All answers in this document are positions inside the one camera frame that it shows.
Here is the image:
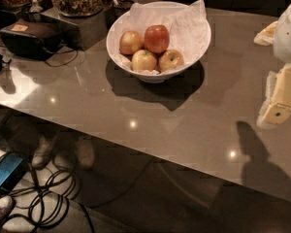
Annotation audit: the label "blue box on floor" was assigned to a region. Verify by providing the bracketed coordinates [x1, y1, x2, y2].
[0, 153, 23, 192]

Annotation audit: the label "grey metal box stand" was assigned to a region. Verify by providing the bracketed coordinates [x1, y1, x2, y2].
[41, 8, 108, 50]

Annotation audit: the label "grey shoe left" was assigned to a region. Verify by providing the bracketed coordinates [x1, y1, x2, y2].
[31, 136, 57, 170]

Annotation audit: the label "left yellow-red apple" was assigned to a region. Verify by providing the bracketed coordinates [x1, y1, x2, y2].
[119, 30, 144, 55]

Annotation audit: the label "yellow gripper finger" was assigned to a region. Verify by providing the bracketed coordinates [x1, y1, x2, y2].
[253, 21, 277, 46]
[257, 64, 291, 129]

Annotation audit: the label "red apple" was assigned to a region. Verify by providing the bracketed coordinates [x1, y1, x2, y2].
[144, 24, 170, 53]

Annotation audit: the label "white paper liner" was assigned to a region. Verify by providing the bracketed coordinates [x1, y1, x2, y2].
[112, 0, 209, 76]

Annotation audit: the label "white shoe bottom left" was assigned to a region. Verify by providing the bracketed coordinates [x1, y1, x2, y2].
[0, 196, 14, 220]

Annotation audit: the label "right yellow-red apple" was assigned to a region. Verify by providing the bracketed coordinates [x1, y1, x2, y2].
[158, 50, 184, 72]

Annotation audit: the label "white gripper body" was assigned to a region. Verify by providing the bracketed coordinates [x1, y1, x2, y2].
[273, 4, 291, 63]

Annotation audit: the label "black cables on floor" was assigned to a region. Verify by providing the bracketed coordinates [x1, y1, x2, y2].
[0, 152, 96, 233]

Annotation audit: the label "front yellow apple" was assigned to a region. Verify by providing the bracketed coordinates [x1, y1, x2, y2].
[132, 50, 157, 73]

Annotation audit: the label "metal scoop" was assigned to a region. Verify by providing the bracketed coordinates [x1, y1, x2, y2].
[29, 0, 43, 13]

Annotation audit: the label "grey shoe right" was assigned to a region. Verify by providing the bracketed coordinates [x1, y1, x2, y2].
[76, 137, 95, 170]

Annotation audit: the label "grey shoe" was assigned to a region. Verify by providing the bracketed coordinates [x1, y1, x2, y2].
[31, 136, 57, 170]
[76, 137, 95, 170]

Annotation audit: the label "yellow-red apple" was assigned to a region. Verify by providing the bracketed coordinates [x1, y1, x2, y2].
[158, 50, 184, 72]
[119, 30, 144, 55]

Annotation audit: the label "black device with label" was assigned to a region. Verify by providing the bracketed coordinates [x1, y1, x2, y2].
[0, 19, 62, 60]

